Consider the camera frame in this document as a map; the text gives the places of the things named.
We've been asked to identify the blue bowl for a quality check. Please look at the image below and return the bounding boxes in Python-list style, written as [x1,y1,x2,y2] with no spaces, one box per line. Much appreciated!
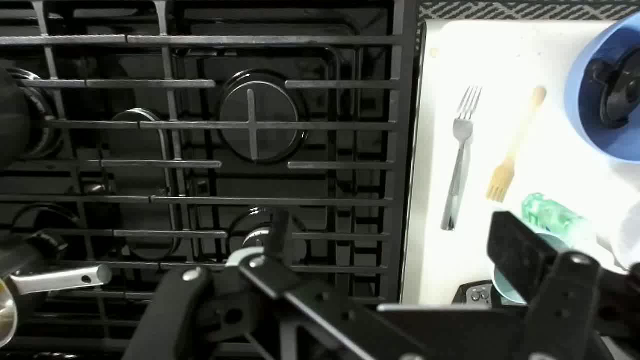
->
[561,10,640,165]

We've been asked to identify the round black burner cap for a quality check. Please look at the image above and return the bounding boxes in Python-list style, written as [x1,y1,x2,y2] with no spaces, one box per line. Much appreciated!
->
[218,68,310,165]
[225,205,296,268]

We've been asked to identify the black round object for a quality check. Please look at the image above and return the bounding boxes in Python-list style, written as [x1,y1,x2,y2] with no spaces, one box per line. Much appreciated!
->
[587,48,640,129]

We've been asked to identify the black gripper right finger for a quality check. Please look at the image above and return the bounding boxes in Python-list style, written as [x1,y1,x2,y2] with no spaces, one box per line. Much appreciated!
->
[487,210,640,360]

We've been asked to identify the metal fork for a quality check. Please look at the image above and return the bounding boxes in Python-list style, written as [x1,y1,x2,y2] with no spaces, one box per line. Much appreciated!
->
[437,84,483,232]

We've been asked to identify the large steel pot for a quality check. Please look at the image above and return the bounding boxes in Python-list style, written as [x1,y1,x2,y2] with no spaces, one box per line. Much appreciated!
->
[0,60,38,169]

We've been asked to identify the small wooden fork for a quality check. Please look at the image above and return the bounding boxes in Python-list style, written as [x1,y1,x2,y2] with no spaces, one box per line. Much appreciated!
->
[483,84,548,203]

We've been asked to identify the black cast iron stove grates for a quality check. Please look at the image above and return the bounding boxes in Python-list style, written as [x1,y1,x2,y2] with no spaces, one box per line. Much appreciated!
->
[0,0,409,356]

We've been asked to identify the green hand sanitizer bottle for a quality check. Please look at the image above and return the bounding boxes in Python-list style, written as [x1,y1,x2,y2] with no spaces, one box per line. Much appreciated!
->
[520,190,587,242]

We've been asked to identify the white bowl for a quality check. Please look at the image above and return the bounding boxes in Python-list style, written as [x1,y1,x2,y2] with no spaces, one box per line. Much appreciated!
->
[595,197,640,268]

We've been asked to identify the small steel saucepan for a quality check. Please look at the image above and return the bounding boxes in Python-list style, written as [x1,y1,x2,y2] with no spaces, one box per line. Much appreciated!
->
[0,264,113,351]

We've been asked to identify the stainless steel gas stove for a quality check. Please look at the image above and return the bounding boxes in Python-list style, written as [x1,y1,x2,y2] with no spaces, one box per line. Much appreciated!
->
[0,0,423,360]

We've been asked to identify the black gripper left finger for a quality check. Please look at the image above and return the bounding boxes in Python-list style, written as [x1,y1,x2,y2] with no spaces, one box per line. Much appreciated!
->
[122,208,427,360]

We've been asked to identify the grey patterned rug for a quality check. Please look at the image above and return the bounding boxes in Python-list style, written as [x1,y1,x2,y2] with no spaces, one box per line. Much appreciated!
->
[417,0,640,24]

